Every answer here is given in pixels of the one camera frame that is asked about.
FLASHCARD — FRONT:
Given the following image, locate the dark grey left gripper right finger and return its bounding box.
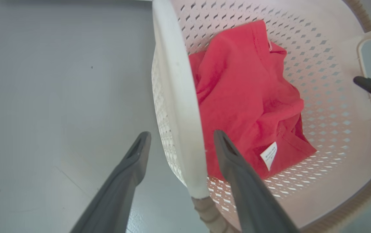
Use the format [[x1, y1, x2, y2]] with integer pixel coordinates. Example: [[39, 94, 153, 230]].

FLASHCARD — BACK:
[[213, 129, 299, 233]]

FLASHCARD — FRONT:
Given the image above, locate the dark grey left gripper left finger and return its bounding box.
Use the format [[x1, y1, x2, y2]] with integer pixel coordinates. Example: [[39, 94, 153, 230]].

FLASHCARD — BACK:
[[70, 131, 152, 233]]

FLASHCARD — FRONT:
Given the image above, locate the white perforated plastic laundry basket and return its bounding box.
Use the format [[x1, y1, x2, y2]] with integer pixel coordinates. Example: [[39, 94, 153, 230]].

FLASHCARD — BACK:
[[151, 0, 371, 233]]

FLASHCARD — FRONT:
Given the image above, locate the red garment with white label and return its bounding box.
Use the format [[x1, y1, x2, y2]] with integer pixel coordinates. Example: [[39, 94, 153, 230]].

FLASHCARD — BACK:
[[189, 20, 317, 180]]

